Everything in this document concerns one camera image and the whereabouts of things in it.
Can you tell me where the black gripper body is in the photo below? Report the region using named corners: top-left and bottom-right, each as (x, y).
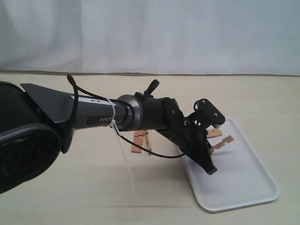
top-left (159, 114), bottom-right (211, 162)

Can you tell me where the wooden notched piece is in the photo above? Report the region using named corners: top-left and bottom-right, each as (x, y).
top-left (131, 130), bottom-right (144, 153)
top-left (210, 135), bottom-right (234, 153)
top-left (207, 128), bottom-right (223, 139)
top-left (145, 130), bottom-right (152, 156)

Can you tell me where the white backdrop curtain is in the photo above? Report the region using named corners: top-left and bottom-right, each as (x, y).
top-left (0, 0), bottom-right (300, 76)

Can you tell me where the white zip tie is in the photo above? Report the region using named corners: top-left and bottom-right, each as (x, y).
top-left (72, 95), bottom-right (135, 194)

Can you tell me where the white plastic tray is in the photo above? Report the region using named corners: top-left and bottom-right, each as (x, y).
top-left (182, 117), bottom-right (280, 212)

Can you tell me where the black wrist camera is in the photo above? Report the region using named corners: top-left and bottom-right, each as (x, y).
top-left (187, 98), bottom-right (225, 130)

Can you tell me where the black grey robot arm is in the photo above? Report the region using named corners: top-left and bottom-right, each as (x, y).
top-left (0, 80), bottom-right (225, 193)

